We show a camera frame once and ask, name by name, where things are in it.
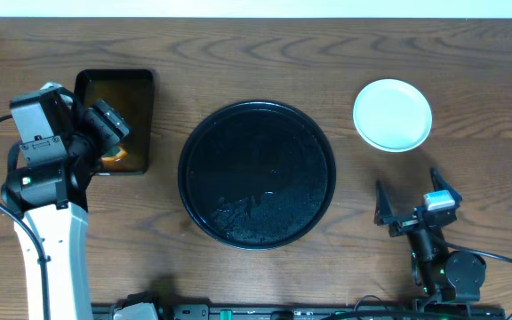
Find light blue plate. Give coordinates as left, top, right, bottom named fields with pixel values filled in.
left=352, top=79, right=433, bottom=153

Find black rectangular water tray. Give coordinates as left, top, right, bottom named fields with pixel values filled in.
left=75, top=69, right=156, bottom=176

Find round black serving tray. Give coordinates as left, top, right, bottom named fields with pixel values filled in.
left=178, top=100, right=336, bottom=250

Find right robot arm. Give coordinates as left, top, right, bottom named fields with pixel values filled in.
left=374, top=169, right=486, bottom=311

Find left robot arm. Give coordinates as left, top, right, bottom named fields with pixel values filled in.
left=2, top=95, right=131, bottom=319

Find orange green scrub sponge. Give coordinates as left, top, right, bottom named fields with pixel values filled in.
left=100, top=145, right=128, bottom=171

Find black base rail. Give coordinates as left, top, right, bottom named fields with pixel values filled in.
left=92, top=302, right=505, bottom=320

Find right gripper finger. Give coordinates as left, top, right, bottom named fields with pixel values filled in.
left=374, top=180, right=394, bottom=226
left=429, top=168, right=463, bottom=204

